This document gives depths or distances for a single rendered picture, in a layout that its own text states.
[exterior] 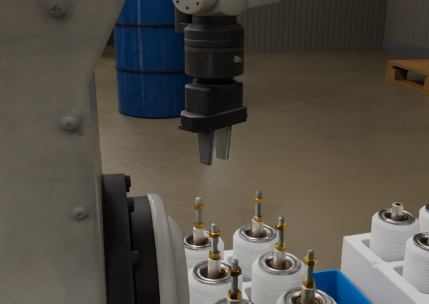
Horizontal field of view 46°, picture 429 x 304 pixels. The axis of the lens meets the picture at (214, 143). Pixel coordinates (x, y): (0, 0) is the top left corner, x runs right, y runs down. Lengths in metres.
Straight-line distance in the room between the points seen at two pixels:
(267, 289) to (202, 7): 0.48
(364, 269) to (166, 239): 0.87
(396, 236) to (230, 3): 0.61
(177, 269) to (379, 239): 0.85
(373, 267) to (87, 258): 0.91
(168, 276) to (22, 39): 0.16
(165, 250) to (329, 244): 1.27
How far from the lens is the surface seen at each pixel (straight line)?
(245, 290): 0.99
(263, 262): 0.92
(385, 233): 1.12
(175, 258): 0.31
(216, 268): 0.88
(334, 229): 1.64
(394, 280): 1.06
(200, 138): 0.78
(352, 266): 1.19
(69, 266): 0.25
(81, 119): 0.20
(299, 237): 1.57
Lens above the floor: 0.71
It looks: 17 degrees down
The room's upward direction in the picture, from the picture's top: straight up
